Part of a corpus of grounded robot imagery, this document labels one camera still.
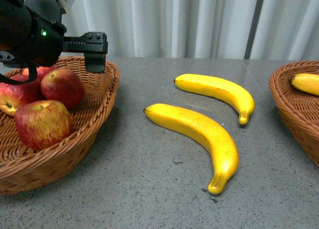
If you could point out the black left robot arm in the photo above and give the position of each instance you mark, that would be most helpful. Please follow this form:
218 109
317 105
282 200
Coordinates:
32 32

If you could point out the red apple left basket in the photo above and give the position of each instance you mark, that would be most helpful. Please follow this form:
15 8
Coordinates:
13 97

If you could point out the red apple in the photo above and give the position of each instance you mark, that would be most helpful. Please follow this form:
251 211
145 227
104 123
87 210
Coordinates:
41 72
63 85

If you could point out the brown wicker basket left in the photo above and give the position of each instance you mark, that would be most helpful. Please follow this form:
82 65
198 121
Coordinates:
23 169

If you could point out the brown wicker basket right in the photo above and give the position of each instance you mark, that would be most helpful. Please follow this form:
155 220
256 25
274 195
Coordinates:
298 110

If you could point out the red apple front basket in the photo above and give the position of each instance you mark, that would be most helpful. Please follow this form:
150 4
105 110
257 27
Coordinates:
42 124

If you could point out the yellow banana in basket back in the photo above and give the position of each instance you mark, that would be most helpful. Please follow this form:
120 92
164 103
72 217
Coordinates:
306 82

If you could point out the red apple basket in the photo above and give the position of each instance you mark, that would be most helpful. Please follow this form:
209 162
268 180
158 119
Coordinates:
13 97
42 124

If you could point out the grey pleated curtain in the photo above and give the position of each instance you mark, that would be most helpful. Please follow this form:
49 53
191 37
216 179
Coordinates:
222 29

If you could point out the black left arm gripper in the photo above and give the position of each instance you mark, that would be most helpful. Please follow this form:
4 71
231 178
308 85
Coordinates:
93 45

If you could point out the brown wicker basket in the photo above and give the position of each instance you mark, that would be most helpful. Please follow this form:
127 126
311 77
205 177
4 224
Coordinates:
298 110
23 169

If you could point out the large yellow banana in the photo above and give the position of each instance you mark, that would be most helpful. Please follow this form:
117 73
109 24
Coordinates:
205 131

